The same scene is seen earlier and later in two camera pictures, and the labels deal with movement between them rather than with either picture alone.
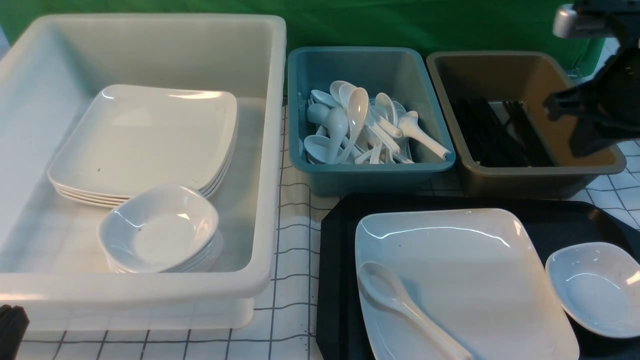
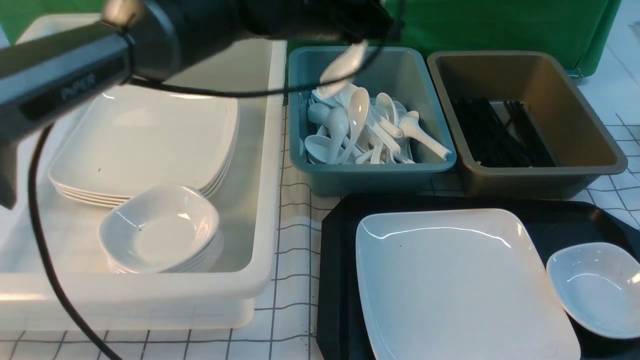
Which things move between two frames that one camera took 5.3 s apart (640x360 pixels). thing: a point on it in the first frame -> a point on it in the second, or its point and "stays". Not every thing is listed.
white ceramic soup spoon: x=379 y=286 -> x=345 y=65
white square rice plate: x=476 y=271 stays
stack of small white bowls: x=162 y=229 stays
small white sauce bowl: x=598 y=284 stays
